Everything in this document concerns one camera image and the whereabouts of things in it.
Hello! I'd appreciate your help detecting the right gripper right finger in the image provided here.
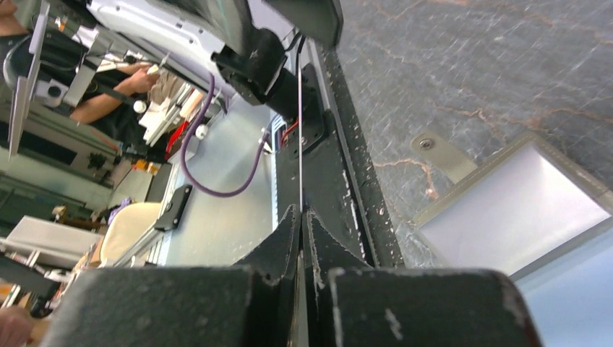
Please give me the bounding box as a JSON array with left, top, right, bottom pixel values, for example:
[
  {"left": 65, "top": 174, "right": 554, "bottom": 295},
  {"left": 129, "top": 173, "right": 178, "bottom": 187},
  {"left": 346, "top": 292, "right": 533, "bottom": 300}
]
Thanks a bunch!
[{"left": 304, "top": 209, "right": 377, "bottom": 346}]

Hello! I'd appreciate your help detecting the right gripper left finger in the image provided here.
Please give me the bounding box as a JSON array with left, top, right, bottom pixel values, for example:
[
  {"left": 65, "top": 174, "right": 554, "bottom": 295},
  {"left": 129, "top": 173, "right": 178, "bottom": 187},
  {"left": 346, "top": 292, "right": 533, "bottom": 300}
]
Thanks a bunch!
[{"left": 236, "top": 205, "right": 301, "bottom": 346}]

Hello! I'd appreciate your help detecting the white card with stripe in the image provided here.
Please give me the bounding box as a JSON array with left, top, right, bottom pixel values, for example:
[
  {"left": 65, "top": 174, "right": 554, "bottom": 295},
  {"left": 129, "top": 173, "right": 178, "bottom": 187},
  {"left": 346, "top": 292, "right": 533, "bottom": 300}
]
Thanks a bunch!
[{"left": 297, "top": 63, "right": 304, "bottom": 214}]

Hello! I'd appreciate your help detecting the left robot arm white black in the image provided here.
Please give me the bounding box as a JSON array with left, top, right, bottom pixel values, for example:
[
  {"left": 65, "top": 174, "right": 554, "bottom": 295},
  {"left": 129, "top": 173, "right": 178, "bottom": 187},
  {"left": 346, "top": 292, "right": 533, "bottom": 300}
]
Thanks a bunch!
[{"left": 86, "top": 1, "right": 343, "bottom": 122}]

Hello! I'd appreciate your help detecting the person in background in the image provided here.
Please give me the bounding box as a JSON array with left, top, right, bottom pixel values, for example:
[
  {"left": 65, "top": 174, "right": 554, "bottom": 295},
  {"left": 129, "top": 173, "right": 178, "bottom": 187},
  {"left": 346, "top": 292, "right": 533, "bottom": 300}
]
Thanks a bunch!
[{"left": 0, "top": 0, "right": 164, "bottom": 145}]

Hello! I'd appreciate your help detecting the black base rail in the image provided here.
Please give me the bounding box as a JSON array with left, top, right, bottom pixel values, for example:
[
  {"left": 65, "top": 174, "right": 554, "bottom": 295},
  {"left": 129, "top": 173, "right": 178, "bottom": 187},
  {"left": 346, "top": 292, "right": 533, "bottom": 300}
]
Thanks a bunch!
[{"left": 275, "top": 44, "right": 404, "bottom": 267}]

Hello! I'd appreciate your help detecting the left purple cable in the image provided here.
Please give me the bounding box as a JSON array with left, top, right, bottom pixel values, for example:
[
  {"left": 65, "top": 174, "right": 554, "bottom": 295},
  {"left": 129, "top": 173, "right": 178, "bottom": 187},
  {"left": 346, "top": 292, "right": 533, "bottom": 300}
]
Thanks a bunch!
[{"left": 179, "top": 72, "right": 272, "bottom": 198}]

